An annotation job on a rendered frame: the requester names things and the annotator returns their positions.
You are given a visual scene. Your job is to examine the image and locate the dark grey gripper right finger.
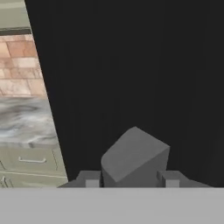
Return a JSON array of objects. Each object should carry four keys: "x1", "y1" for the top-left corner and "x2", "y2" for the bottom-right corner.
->
[{"x1": 157, "y1": 170, "x2": 212, "y2": 188}]

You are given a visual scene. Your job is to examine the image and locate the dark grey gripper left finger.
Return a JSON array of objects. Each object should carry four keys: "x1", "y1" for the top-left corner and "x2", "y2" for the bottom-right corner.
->
[{"x1": 57, "y1": 170, "x2": 102, "y2": 188}]

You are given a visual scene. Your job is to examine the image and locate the black fridge door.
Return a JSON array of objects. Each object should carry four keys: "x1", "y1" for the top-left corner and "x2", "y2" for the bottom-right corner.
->
[{"x1": 24, "y1": 0, "x2": 224, "y2": 188}]

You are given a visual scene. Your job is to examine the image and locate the green cupboard door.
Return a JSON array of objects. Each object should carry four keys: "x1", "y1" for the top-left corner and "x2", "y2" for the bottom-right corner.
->
[{"x1": 0, "y1": 171, "x2": 70, "y2": 188}]

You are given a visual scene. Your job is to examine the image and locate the silver drawer handle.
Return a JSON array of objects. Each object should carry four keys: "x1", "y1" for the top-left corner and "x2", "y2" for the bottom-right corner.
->
[{"x1": 17, "y1": 156, "x2": 48, "y2": 165}]

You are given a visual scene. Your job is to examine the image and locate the silver cupboard door handle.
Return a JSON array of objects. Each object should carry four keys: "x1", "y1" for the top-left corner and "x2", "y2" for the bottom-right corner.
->
[{"x1": 1, "y1": 175, "x2": 11, "y2": 188}]

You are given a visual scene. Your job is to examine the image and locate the green wall cupboard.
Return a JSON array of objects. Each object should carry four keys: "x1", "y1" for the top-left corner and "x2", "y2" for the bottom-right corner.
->
[{"x1": 0, "y1": 0, "x2": 32, "y2": 37}]

